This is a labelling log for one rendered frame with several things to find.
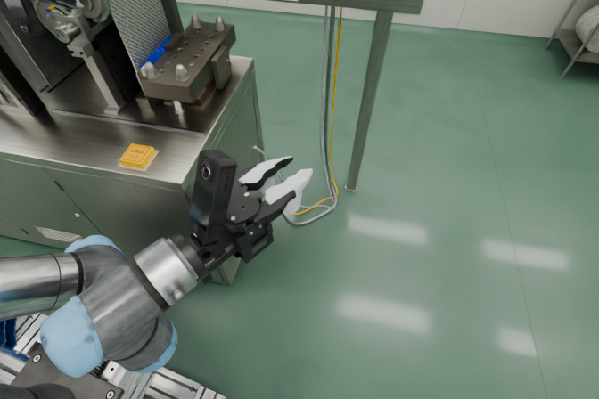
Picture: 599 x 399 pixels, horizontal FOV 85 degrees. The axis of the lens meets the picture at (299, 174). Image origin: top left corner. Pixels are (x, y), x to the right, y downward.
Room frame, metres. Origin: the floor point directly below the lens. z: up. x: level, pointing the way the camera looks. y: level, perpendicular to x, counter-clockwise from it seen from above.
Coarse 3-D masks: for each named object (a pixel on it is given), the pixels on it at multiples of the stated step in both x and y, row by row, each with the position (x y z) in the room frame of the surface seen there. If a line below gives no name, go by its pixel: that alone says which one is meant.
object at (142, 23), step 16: (144, 0) 1.07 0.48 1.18; (112, 16) 0.91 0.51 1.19; (128, 16) 0.97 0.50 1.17; (144, 16) 1.04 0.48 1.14; (160, 16) 1.12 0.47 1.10; (128, 32) 0.95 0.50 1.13; (144, 32) 1.01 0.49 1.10; (160, 32) 1.09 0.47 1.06; (128, 48) 0.92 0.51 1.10; (144, 48) 0.99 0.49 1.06
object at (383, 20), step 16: (384, 16) 1.22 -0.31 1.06; (384, 32) 1.22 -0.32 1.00; (384, 48) 1.22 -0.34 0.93; (368, 64) 1.23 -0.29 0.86; (368, 80) 1.22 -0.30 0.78; (368, 96) 1.22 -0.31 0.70; (368, 112) 1.22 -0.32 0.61; (368, 128) 1.22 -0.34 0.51; (352, 160) 1.23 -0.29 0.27; (352, 176) 1.22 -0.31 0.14
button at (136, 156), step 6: (132, 144) 0.69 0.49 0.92; (138, 144) 0.69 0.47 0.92; (132, 150) 0.67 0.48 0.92; (138, 150) 0.67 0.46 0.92; (144, 150) 0.67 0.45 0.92; (150, 150) 0.67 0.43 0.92; (126, 156) 0.64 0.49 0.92; (132, 156) 0.64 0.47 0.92; (138, 156) 0.64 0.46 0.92; (144, 156) 0.64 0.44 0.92; (150, 156) 0.65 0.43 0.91; (120, 162) 0.63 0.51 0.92; (126, 162) 0.62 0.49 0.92; (132, 162) 0.62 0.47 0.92; (138, 162) 0.62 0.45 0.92; (144, 162) 0.63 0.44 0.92
